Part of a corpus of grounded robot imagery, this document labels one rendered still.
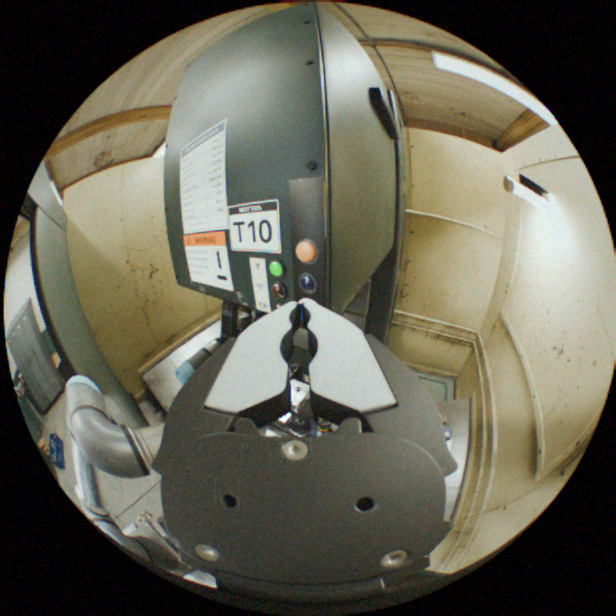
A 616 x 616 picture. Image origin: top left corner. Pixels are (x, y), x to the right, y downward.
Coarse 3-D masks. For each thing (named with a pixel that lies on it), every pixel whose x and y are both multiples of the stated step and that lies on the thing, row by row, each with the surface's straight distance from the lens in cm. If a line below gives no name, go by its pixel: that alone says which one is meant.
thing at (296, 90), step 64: (192, 64) 78; (256, 64) 41; (320, 64) 32; (192, 128) 48; (256, 128) 31; (320, 128) 25; (384, 128) 68; (256, 192) 28; (384, 192) 57; (256, 256) 30; (384, 256) 66
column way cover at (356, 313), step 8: (368, 280) 94; (368, 288) 93; (360, 296) 96; (368, 296) 96; (352, 304) 99; (360, 304) 98; (368, 304) 100; (352, 312) 101; (360, 312) 99; (352, 320) 104; (360, 320) 102; (360, 328) 105; (296, 336) 129; (304, 336) 126; (296, 344) 134; (304, 344) 130
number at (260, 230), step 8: (248, 216) 29; (256, 216) 28; (264, 216) 27; (272, 216) 27; (248, 224) 30; (256, 224) 29; (264, 224) 28; (272, 224) 27; (248, 232) 30; (256, 232) 29; (264, 232) 28; (272, 232) 27; (248, 240) 30; (256, 240) 29; (264, 240) 28; (272, 240) 27
